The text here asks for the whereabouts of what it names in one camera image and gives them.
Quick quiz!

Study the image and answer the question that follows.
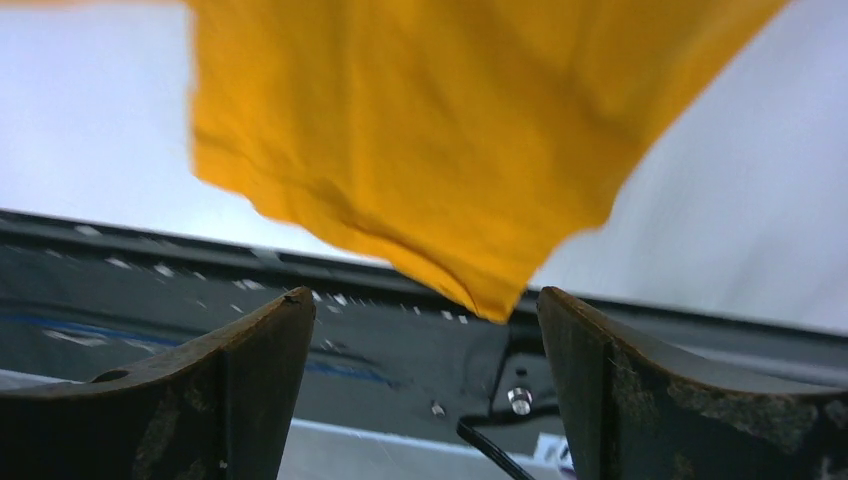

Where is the black thin cable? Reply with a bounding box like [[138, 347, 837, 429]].
[[455, 415, 539, 480]]

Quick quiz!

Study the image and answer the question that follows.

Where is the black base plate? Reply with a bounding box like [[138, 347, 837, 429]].
[[0, 209, 848, 458]]

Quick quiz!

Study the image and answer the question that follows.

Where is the yellow t shirt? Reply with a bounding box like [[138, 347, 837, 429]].
[[191, 1, 782, 323]]

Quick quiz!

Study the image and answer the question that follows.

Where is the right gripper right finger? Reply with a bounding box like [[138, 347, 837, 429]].
[[537, 287, 847, 479]]

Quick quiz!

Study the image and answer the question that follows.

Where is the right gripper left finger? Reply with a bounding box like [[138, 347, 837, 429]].
[[1, 287, 316, 479]]

